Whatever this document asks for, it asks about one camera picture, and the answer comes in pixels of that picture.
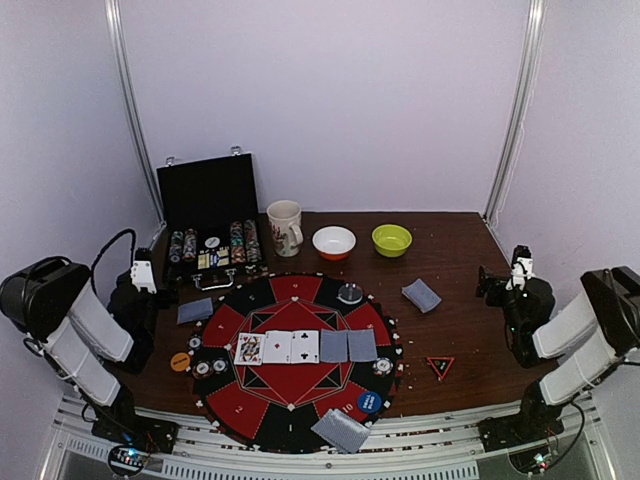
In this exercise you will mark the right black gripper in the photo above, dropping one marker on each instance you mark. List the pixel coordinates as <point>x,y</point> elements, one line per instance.
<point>488,284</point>

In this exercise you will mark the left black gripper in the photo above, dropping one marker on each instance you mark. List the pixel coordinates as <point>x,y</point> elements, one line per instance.
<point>167,299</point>

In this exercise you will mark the face-down cards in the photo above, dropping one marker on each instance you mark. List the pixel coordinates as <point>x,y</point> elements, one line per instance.
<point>195,311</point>

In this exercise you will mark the orange big blind button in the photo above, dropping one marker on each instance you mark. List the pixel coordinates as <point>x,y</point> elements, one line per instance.
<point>180,362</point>

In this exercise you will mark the grey card deck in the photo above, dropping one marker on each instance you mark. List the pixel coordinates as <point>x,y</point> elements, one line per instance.
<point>421,296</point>

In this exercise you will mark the queen of hearts card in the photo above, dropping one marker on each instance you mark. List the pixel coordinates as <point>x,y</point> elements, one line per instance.
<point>249,349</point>

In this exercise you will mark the ace of diamonds card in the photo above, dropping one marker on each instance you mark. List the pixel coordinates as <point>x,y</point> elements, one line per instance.
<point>277,347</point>

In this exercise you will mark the stack of poker chips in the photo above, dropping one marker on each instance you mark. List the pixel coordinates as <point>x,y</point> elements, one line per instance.
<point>382,366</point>

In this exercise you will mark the face-down board card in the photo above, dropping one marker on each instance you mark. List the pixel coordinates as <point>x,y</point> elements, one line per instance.
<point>362,345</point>
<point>333,346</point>

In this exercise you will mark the clear dealer button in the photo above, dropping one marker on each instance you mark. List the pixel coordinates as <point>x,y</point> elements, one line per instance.
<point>350,294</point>

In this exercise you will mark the ace of clubs card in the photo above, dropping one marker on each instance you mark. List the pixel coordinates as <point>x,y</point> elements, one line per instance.
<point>305,347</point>

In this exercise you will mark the blue small blind button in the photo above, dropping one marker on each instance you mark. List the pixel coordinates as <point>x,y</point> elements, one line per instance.
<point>369,402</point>

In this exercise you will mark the face-down cards front edge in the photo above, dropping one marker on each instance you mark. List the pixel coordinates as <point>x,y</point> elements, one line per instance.
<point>341,431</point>

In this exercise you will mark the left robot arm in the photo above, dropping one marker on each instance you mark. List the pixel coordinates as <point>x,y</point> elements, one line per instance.
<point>54,304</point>

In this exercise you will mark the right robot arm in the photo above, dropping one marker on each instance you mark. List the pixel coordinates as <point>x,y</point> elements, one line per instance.
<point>589,338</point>

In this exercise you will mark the black red triangular marker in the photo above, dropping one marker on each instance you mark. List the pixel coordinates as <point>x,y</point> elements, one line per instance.
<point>440,366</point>

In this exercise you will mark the white dealer chip in case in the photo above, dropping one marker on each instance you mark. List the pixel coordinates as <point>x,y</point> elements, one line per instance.
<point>212,242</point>

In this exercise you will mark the black poker chip case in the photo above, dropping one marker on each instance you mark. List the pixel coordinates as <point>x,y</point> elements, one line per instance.
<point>214,197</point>

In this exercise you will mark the lime green bowl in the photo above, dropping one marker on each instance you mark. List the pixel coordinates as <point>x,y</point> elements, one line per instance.
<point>391,241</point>

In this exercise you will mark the round red black poker mat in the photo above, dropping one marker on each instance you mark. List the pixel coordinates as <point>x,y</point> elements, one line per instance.
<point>272,407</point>

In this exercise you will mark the white floral ceramic mug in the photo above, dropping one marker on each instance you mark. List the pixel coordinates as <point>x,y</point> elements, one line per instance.
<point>285,219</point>

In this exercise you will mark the white orange bowl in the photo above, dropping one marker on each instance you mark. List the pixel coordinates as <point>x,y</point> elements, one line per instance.
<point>334,243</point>

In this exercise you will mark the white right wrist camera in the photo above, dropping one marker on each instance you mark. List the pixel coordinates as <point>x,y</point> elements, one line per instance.
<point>521,268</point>

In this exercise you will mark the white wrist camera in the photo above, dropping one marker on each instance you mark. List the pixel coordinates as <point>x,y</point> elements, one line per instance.
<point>521,268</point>
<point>141,271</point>

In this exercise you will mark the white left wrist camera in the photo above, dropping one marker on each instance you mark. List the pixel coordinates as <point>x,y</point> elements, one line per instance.
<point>141,271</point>

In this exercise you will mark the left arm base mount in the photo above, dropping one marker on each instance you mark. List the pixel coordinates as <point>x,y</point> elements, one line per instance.
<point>142,433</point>

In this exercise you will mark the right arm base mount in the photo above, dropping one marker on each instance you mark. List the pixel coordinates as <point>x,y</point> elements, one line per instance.
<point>515,430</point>

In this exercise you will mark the aluminium front rail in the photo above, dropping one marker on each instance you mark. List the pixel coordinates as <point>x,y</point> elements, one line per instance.
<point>436,446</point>

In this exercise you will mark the right aluminium frame post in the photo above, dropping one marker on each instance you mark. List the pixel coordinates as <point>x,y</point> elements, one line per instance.
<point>525,85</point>

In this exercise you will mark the aluminium frame post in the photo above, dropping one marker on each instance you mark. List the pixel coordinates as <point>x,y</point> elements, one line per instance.
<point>525,85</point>
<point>117,37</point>

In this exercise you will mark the left aluminium frame post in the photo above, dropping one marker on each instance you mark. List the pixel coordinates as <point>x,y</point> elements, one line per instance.
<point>117,37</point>

